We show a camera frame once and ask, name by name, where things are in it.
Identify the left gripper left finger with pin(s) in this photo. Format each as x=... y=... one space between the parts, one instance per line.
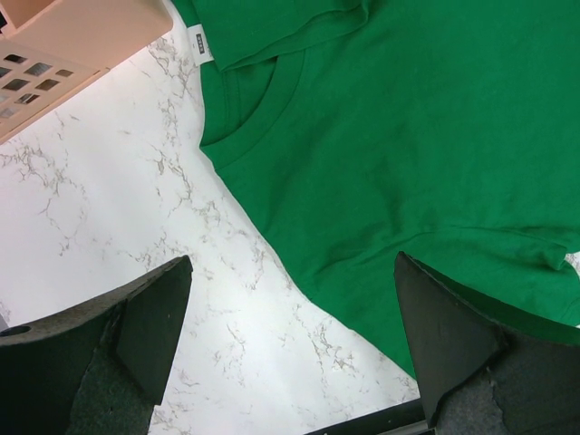
x=99 y=367

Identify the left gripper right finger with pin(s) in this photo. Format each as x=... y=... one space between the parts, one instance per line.
x=483 y=366

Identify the peach file organizer basket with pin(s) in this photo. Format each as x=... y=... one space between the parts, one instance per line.
x=51 y=50

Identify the green t shirt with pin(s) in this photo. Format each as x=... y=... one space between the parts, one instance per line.
x=351 y=131

